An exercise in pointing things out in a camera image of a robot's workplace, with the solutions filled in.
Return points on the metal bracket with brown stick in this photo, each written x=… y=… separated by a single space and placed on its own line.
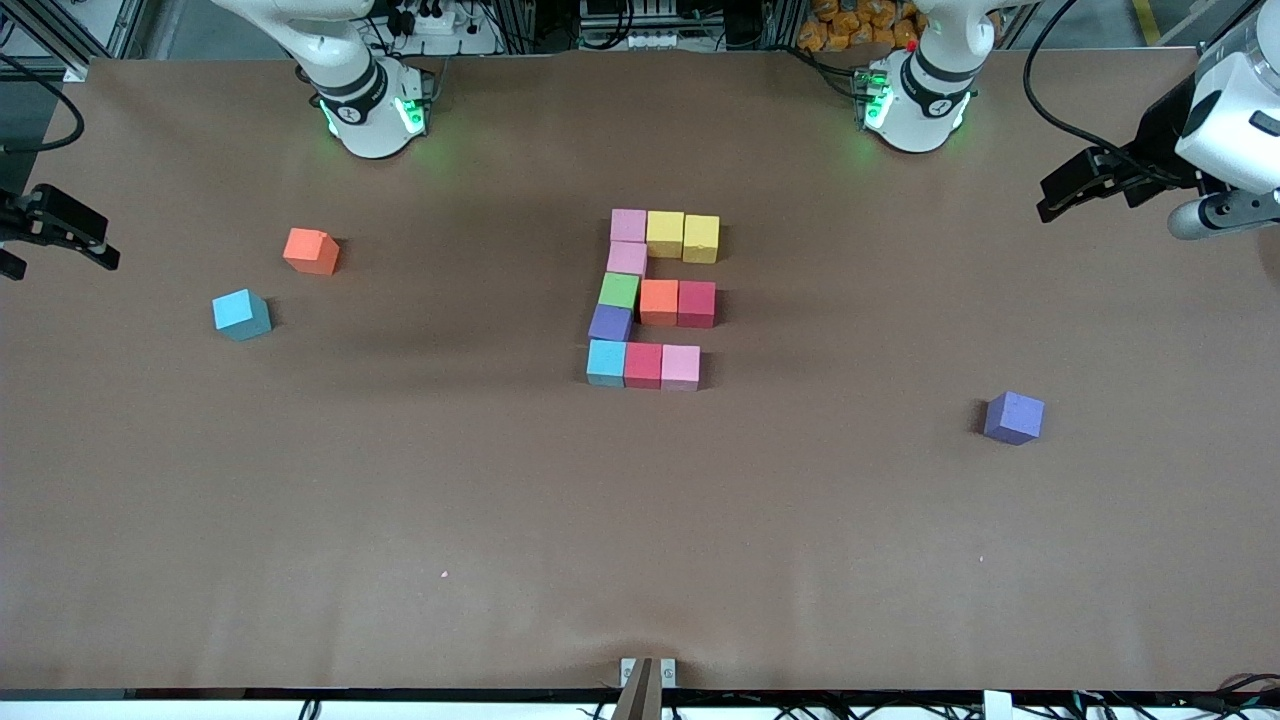
x=640 y=695

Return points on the bag of orange items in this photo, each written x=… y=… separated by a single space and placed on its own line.
x=850 y=25

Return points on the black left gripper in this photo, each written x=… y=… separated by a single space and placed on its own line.
x=1159 y=133

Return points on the green foam cube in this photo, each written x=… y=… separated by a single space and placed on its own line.
x=619 y=290

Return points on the red foam cube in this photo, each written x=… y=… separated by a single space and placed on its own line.
x=697 y=304
x=643 y=365

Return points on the yellow foam cube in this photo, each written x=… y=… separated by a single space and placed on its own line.
x=701 y=238
x=665 y=233

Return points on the purple foam cube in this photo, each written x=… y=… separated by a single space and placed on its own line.
x=610 y=322
x=1013 y=417

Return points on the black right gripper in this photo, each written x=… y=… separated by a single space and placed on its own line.
x=50 y=219

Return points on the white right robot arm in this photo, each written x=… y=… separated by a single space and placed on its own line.
x=370 y=110

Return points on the brown table cover sheet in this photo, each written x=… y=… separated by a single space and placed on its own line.
x=640 y=520

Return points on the pink foam cube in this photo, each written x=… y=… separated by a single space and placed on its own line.
x=628 y=226
x=680 y=367
x=627 y=259

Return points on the small white socket strip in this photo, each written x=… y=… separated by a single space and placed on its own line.
x=660 y=40

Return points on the orange foam cube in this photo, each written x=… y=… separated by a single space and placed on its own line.
x=659 y=302
x=308 y=250

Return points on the cyan foam cube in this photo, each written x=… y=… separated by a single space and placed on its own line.
x=240 y=313
x=606 y=362

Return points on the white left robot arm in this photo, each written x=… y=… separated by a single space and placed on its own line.
x=920 y=110

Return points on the white power strip with plugs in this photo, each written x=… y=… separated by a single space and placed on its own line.
x=440 y=22

